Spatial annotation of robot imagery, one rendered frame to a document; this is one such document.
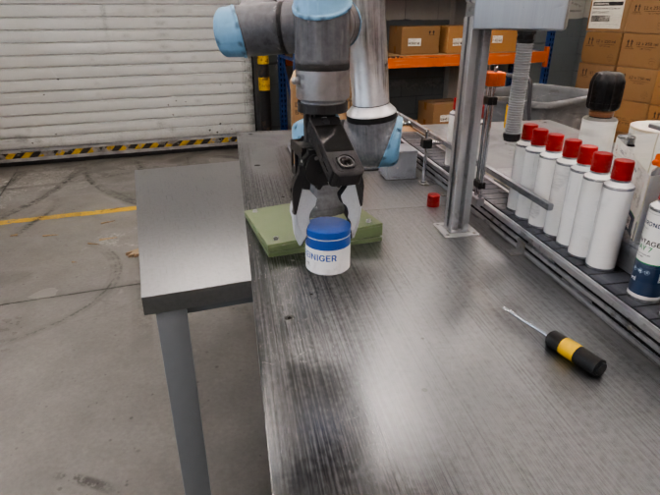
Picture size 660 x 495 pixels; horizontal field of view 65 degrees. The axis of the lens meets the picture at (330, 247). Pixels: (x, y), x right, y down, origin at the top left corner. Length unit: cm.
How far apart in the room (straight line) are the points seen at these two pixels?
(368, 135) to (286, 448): 75
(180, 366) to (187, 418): 14
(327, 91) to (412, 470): 49
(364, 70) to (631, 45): 393
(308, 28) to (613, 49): 445
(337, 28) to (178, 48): 470
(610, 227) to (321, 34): 62
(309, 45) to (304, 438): 50
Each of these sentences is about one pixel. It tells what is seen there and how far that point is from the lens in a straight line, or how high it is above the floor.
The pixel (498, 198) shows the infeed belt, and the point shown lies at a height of 88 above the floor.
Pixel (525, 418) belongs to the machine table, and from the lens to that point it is 77.
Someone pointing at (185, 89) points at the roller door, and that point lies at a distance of 542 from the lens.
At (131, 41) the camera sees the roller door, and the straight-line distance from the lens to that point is 537.
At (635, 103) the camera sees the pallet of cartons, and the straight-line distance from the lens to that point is 493.
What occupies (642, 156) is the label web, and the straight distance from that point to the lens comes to 143.
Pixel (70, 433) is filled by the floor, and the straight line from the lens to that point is 210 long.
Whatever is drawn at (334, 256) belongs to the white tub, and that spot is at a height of 99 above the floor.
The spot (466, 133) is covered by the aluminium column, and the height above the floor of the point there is 107.
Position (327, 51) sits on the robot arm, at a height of 127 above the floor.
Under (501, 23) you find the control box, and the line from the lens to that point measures 115.
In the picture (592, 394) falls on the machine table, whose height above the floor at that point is 83.
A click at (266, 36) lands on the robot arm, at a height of 129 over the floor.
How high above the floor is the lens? 133
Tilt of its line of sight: 25 degrees down
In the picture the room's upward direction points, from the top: straight up
